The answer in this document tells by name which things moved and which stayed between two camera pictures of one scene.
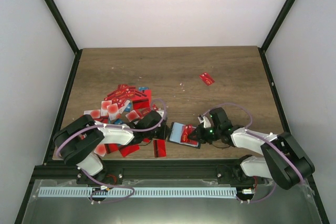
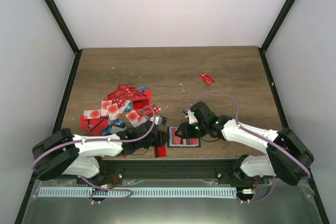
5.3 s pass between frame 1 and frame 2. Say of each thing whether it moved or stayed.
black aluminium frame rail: stayed
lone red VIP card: stayed
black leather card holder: moved
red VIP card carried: moved
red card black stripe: stayed
